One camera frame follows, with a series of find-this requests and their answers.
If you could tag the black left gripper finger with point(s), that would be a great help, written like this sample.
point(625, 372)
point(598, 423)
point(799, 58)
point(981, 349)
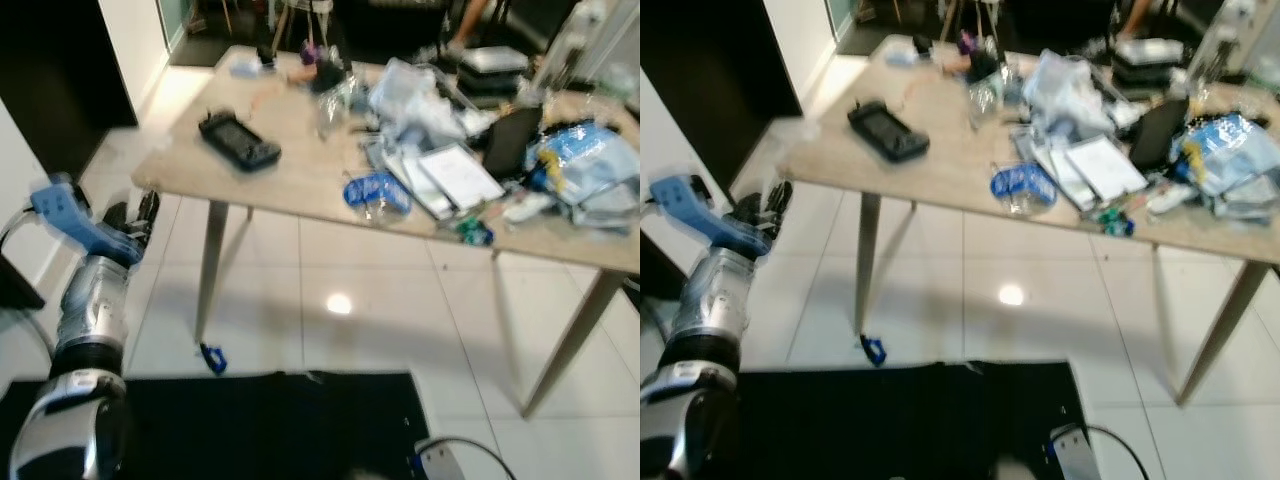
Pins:
point(115, 214)
point(746, 204)
point(148, 212)
point(780, 200)

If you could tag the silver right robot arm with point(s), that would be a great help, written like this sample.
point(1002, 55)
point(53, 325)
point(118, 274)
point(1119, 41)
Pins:
point(440, 462)
point(1072, 455)

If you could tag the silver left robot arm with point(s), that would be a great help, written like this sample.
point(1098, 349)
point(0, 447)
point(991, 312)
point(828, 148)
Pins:
point(92, 300)
point(712, 295)

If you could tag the black handheld game console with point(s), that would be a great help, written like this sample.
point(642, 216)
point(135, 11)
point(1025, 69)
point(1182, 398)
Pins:
point(238, 140)
point(888, 130)

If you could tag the small blue floor scrap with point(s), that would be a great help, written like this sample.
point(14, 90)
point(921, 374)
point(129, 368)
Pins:
point(874, 350)
point(213, 358)

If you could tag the light wooden table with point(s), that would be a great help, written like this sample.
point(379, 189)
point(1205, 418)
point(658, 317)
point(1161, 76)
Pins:
point(300, 165)
point(940, 150)

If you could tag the blue crumpled plastic bag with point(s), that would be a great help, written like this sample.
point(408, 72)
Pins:
point(585, 160)
point(1235, 150)

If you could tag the small pale blue packet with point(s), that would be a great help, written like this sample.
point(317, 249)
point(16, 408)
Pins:
point(900, 57)
point(245, 68)

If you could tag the clear drinking glass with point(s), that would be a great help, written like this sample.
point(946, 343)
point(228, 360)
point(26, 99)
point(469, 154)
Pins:
point(982, 102)
point(332, 112)

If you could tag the white remote control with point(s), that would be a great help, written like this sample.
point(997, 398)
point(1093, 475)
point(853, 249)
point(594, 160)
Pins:
point(1171, 198)
point(527, 207)

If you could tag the black pen cup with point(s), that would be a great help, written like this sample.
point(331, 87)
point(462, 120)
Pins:
point(981, 64)
point(327, 75)

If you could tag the black floor mat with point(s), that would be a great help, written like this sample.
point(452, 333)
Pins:
point(250, 430)

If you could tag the crushed blue-label plastic bottle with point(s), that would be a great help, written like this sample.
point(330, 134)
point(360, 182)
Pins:
point(1022, 186)
point(375, 195)

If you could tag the tall clear plastic bottle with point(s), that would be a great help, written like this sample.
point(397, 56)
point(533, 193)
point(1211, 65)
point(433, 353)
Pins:
point(575, 40)
point(1228, 35)

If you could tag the wooden legged stool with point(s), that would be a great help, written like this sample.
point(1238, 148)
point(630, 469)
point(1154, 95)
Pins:
point(300, 18)
point(968, 14)

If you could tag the small green wrapper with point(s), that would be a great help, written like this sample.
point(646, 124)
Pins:
point(474, 232)
point(1117, 222)

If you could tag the stacked black food containers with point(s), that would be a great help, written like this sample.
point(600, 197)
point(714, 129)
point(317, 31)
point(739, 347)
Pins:
point(494, 72)
point(1148, 62)

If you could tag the clear crumpled plastic bag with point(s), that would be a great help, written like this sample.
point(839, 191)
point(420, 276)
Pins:
point(415, 95)
point(1065, 88)

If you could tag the person's bare leg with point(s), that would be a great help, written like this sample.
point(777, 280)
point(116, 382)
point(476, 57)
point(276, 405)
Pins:
point(1137, 16)
point(468, 22)

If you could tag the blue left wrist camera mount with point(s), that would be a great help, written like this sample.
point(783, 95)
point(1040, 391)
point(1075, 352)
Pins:
point(700, 205)
point(72, 218)

